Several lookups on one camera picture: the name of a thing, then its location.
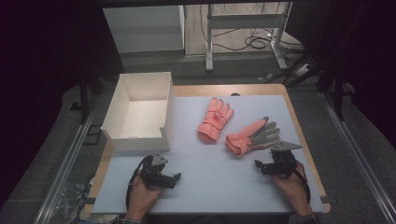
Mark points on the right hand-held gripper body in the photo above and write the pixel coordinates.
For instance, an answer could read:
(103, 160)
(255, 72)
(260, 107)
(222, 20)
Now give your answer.
(284, 158)

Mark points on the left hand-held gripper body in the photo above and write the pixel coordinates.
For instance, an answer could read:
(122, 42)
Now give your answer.
(153, 169)

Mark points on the pink glove with grey palm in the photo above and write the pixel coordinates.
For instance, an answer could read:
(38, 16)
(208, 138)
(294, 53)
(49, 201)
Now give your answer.
(252, 137)

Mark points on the white box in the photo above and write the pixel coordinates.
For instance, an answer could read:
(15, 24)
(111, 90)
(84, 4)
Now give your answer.
(140, 121)

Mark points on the person's left hand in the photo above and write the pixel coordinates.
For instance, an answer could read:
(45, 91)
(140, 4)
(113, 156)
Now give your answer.
(141, 199)

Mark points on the person's right hand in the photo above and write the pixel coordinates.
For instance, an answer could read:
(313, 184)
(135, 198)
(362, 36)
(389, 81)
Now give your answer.
(291, 189)

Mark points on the pale blue table mat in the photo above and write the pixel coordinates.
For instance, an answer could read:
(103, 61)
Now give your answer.
(211, 183)

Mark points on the grey tape piece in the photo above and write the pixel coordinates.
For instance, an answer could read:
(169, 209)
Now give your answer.
(325, 199)
(89, 200)

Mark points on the clear plastic bag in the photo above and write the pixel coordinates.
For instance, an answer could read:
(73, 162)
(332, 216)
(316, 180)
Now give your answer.
(73, 202)

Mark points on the white power strip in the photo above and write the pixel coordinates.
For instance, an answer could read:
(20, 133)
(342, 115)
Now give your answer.
(302, 70)

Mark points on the black metal stand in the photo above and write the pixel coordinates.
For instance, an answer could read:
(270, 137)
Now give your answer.
(330, 71)
(85, 93)

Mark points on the white cabinet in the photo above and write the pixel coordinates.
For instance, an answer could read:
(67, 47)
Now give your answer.
(143, 29)

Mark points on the aluminium rail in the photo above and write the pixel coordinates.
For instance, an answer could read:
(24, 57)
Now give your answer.
(62, 174)
(358, 155)

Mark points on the grey metal desk frame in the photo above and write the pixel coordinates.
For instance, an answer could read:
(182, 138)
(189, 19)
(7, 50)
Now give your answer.
(246, 21)

